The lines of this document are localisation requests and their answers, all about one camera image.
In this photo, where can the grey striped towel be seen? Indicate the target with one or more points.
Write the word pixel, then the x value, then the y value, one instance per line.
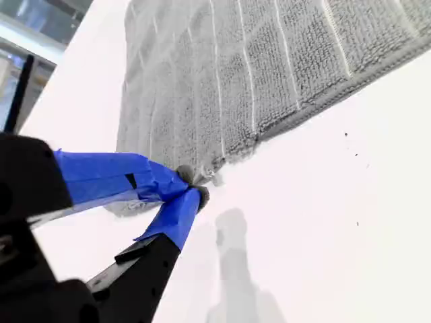
pixel 235 84

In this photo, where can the thin black bar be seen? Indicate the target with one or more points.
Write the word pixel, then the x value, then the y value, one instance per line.
pixel 20 94

